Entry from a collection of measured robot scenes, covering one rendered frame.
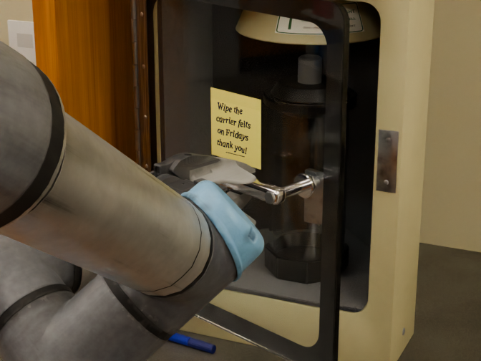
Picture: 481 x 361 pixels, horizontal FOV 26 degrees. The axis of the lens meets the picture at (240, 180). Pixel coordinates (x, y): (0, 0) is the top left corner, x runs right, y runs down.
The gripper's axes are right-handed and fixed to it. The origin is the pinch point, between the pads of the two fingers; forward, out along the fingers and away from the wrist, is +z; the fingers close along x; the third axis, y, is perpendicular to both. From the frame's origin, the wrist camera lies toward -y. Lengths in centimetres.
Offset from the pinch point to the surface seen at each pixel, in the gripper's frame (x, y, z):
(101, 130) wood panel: -0.7, -26.1, 2.6
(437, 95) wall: -4, -13, 54
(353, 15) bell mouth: 14.4, -1.1, 19.0
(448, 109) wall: -6, -12, 55
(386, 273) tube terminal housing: -13.3, 7.2, 16.2
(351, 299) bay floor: -18.4, 2.1, 16.6
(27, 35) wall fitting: -1, -79, 28
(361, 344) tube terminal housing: -22.7, 4.9, 15.3
